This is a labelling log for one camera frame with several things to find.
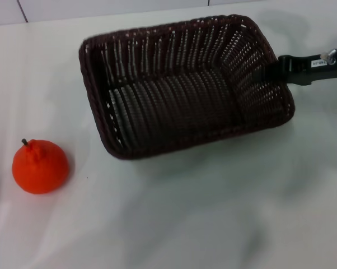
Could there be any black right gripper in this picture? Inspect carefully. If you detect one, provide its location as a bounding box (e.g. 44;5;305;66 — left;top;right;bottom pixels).
253;49;337;86

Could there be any orange toy tangerine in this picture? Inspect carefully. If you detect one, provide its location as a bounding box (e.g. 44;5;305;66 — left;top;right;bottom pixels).
11;138;71;194

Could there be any dark brown woven basket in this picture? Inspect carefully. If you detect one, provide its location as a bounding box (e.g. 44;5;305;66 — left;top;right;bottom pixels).
78;13;295;161

